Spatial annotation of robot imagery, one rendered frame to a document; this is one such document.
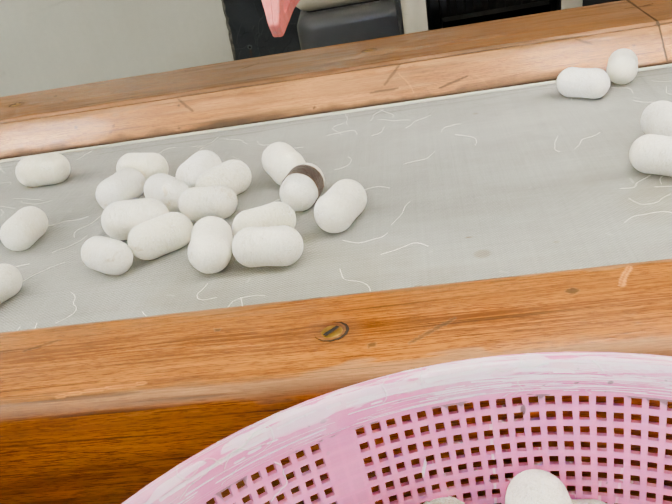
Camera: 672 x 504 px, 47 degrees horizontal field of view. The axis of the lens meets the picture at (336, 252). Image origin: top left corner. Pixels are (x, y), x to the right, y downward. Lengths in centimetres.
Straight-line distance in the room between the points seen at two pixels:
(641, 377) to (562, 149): 24
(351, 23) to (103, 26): 139
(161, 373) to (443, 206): 19
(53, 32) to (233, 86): 203
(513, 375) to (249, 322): 10
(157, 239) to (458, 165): 17
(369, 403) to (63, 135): 46
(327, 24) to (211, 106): 71
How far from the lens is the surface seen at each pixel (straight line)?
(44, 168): 56
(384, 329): 26
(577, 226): 37
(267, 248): 36
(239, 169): 46
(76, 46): 261
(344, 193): 39
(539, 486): 23
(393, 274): 35
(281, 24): 53
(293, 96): 59
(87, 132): 64
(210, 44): 251
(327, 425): 23
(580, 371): 23
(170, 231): 40
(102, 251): 40
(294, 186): 41
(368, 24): 130
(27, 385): 29
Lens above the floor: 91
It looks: 27 degrees down
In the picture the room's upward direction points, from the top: 11 degrees counter-clockwise
